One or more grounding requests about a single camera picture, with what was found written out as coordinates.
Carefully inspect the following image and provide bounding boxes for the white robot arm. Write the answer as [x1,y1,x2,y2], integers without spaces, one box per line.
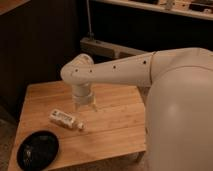
[61,47,213,171]

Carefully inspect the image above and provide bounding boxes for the black ceramic bowl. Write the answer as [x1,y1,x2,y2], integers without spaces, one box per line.
[16,130,59,171]

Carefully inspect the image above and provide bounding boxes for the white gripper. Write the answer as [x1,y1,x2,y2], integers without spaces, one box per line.
[72,84,98,114]

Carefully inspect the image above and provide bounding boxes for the wooden table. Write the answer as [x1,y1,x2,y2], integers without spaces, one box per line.
[8,81,146,171]

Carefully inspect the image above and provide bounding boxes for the clear plastic bottle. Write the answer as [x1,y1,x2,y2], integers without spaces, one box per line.
[49,109,84,131]

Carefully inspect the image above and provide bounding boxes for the thin metal pole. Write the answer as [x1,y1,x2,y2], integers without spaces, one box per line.
[86,0,94,40]

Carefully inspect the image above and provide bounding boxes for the white shelf board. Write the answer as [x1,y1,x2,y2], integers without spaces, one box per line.
[92,0,213,21]

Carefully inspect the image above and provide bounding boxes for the grey metal rail beam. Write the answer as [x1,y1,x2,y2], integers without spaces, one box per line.
[80,37,144,59]

